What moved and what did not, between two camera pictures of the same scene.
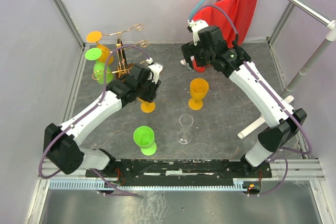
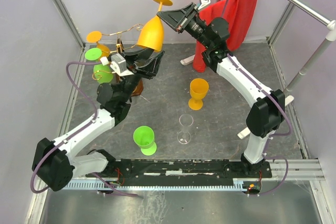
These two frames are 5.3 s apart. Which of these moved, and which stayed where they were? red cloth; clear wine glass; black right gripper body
Moved: black right gripper body
Stayed: red cloth; clear wine glass
